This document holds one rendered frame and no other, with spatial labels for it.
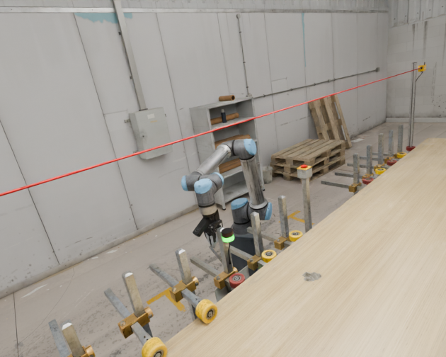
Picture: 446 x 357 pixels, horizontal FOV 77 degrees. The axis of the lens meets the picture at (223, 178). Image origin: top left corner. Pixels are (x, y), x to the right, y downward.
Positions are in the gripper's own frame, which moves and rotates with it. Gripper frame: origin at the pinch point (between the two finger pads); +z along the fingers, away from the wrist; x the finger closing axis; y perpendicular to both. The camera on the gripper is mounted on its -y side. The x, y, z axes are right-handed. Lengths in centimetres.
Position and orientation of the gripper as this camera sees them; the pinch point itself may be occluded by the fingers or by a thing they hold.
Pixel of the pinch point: (212, 246)
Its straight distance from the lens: 157.1
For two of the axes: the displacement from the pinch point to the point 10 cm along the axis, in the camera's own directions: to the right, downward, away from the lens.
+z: 1.7, 9.3, 3.3
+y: 7.4, -3.4, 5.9
